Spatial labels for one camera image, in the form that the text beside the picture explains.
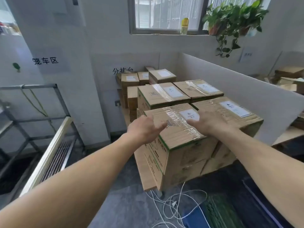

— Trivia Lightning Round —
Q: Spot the person's left forearm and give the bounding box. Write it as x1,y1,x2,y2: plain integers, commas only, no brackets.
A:
0,134,147,228

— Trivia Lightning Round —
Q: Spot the yellow-green rope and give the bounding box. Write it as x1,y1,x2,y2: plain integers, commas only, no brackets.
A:
21,86,57,131

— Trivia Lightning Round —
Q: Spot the yellow bottle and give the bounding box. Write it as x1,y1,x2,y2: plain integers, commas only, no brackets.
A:
180,17,190,35

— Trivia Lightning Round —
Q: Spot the heap of brown cartons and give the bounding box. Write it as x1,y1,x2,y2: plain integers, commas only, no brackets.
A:
265,66,304,95

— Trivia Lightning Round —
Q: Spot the metal wire cage cart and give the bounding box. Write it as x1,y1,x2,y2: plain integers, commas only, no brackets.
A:
0,84,86,202

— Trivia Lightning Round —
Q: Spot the green plastic crate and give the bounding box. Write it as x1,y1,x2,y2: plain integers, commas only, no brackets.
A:
205,194,239,228

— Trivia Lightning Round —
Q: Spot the blue plastic crate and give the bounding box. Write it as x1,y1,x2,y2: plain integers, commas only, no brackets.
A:
181,203,211,228

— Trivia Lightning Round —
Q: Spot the dark blue plastic bin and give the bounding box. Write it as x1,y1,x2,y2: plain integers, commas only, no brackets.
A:
242,175,288,228

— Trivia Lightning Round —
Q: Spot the green potted trailing plant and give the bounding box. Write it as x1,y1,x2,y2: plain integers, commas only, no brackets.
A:
202,0,270,59

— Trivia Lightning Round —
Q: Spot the person's left hand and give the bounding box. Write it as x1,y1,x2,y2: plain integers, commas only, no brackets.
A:
127,115,168,146

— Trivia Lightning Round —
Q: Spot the person's right forearm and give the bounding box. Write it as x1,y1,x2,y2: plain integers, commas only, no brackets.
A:
209,127,304,228

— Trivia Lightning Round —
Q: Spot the pile of parcels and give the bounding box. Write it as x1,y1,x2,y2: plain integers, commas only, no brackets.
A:
116,66,264,176

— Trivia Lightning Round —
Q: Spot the white paper wall notice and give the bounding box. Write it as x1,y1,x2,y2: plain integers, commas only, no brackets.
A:
238,47,255,64

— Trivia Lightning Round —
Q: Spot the white partition board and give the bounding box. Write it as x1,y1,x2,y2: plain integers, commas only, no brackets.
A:
178,52,304,146

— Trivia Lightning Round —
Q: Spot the large labelled cardboard box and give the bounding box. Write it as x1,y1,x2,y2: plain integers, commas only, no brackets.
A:
145,144,214,192
143,103,220,175

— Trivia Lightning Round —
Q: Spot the dark-framed window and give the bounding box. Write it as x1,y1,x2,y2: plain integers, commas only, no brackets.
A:
128,0,262,35

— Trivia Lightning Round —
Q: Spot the person's right hand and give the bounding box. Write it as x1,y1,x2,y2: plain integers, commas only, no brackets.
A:
186,110,230,137

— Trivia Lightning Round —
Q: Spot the wall sign with black characters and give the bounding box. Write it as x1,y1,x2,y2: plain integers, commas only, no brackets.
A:
31,48,72,74

